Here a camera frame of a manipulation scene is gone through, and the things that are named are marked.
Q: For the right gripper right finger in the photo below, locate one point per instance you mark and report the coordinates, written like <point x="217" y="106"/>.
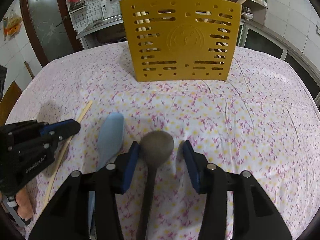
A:
<point x="255" y="215"/>

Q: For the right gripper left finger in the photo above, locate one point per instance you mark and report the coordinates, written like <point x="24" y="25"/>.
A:
<point x="66" y="214"/>

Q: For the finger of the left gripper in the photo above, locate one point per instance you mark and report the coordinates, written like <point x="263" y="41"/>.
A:
<point x="60" y="130"/>

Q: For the grey metal ladle spoon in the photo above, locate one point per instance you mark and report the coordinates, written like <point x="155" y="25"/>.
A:
<point x="155" y="148"/>

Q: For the kitchen counter cabinet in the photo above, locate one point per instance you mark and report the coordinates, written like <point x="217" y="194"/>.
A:
<point x="256" y="37"/>

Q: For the person's left hand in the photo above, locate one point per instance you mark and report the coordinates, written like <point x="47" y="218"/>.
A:
<point x="25" y="210"/>

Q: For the light blue plastic spoon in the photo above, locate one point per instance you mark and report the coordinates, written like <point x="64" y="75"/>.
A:
<point x="110" y="140"/>

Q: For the floral pink tablecloth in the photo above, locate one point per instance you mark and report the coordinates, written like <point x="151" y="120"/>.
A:
<point x="261" y="119"/>

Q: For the brown door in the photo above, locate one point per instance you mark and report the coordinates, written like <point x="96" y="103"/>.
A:
<point x="49" y="29"/>

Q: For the steel sink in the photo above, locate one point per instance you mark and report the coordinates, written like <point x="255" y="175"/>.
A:
<point x="101" y="32"/>

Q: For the white soap bottle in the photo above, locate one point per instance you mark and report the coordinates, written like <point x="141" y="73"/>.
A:
<point x="106" y="8"/>

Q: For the yellow plastic utensil holder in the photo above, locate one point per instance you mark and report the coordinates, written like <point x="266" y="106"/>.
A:
<point x="181" y="36"/>

